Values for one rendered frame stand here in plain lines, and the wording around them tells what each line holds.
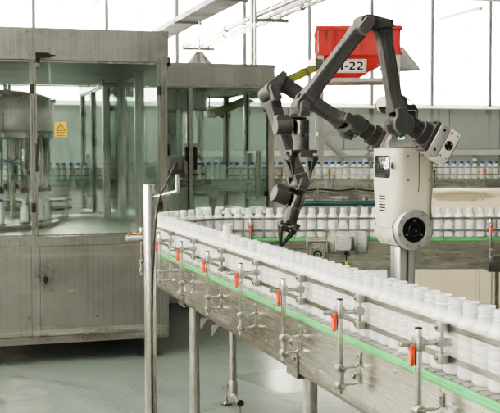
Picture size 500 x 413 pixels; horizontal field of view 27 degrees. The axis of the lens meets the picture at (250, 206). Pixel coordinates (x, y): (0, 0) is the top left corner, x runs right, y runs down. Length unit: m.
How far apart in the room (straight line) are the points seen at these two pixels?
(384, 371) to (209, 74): 7.15
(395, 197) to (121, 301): 3.85
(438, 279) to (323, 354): 5.37
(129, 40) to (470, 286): 3.25
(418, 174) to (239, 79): 5.75
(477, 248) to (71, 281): 2.95
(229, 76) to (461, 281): 2.92
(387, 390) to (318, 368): 0.47
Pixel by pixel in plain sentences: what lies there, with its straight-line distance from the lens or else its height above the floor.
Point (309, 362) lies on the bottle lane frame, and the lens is 3.02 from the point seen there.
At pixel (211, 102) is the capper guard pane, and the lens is 9.51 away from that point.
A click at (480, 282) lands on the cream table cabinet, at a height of 0.46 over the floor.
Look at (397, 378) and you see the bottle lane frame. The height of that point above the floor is 0.95.
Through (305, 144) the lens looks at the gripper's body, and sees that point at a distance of 3.61.
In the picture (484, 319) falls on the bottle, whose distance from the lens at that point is 2.16.
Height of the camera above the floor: 1.48
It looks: 3 degrees down
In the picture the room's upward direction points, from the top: straight up
